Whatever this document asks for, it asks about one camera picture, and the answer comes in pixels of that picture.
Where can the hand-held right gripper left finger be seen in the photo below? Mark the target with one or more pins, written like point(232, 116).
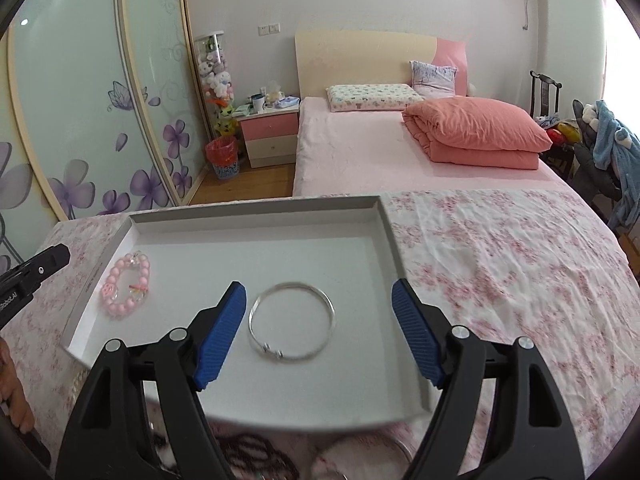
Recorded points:
point(220, 340)

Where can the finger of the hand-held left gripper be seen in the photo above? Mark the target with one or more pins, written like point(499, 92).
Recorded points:
point(47, 259)

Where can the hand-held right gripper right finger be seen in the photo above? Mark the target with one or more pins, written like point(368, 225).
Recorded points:
point(415, 330)

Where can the silver bangle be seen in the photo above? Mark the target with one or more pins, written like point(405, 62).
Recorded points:
point(271, 353)

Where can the white cardboard tray box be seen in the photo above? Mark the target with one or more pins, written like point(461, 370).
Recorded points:
point(300, 240)

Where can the person's left hand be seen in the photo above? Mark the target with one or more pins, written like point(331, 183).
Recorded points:
point(12, 385)

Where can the pink floral bed sheet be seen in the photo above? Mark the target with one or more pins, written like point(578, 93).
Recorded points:
point(500, 285)

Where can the floral sliding door wardrobe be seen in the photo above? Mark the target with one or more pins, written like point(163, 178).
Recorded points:
point(75, 110)

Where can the red trash basket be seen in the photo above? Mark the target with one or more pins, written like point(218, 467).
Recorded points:
point(222, 155)

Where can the bed with pink sheet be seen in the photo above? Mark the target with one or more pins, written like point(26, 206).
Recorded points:
point(350, 150)

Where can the pink and cream nightstand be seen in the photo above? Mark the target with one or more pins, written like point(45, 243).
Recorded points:
point(265, 135)

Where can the folded salmon pink quilt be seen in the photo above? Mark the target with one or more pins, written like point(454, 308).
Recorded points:
point(475, 125)

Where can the printed white pillow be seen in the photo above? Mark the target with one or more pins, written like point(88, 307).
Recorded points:
point(370, 97)

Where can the white mug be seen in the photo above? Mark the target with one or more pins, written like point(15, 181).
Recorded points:
point(258, 103)

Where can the grey padded chair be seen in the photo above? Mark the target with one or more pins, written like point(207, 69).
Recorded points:
point(585, 155)

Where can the colourful toys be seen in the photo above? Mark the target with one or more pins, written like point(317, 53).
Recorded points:
point(562, 132)

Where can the clear tube of plush toys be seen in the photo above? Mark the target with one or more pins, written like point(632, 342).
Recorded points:
point(215, 75)

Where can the small purple printed pillow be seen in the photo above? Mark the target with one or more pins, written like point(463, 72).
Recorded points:
point(435, 77)

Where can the dark wooden chair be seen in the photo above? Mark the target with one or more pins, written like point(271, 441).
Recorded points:
point(542, 95)

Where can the blue plush toy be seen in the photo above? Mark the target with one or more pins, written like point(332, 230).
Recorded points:
point(610, 145)

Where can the cream and pink headboard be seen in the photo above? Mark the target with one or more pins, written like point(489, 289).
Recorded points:
point(360, 55)

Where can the white wall outlet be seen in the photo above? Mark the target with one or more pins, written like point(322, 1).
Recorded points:
point(270, 29)

